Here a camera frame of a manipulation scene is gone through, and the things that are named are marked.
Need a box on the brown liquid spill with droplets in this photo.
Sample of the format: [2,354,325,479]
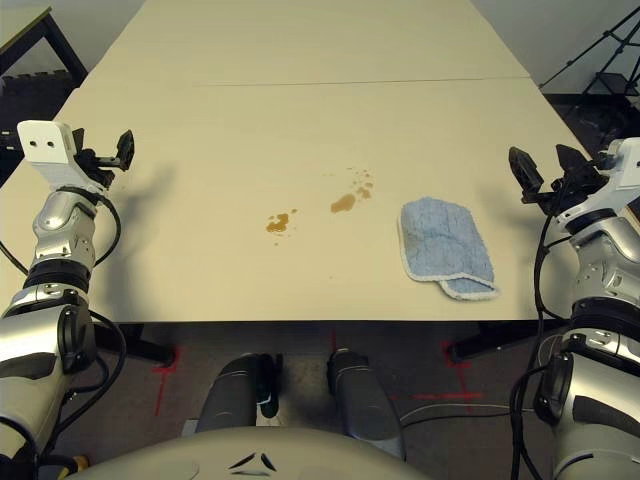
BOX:
[329,167,375,214]

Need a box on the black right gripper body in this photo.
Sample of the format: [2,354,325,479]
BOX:
[522,159,609,216]

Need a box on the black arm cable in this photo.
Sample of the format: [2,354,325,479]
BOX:
[533,209,566,324]
[89,194,124,266]

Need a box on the black framed side table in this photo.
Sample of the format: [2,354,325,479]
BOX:
[0,5,89,89]

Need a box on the grey robot leg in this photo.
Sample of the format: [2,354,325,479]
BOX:
[327,348,407,459]
[197,352,285,434]

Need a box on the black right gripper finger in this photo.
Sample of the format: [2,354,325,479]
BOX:
[508,146,544,204]
[555,143,589,176]

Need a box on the small brown liquid spill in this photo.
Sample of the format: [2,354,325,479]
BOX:
[264,208,300,247]

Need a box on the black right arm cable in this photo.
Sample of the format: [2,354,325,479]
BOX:
[533,209,566,324]

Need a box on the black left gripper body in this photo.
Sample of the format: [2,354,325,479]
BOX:
[74,147,124,190]

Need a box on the black tripod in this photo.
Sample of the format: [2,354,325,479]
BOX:
[538,4,640,94]

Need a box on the grey right robot leg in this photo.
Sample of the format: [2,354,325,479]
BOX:
[327,348,407,459]

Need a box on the black foam floor mat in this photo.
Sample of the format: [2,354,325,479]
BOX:
[0,72,81,134]

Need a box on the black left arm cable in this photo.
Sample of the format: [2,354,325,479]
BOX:
[89,194,124,266]

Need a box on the grey left robot leg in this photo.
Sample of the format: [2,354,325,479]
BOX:
[197,352,285,434]

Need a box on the grey robot torso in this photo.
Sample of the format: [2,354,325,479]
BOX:
[74,424,426,480]

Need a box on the light blue terry rag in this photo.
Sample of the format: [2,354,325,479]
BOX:
[397,196,501,303]

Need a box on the grey floor cable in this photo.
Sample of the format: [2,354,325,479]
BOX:
[399,399,536,426]

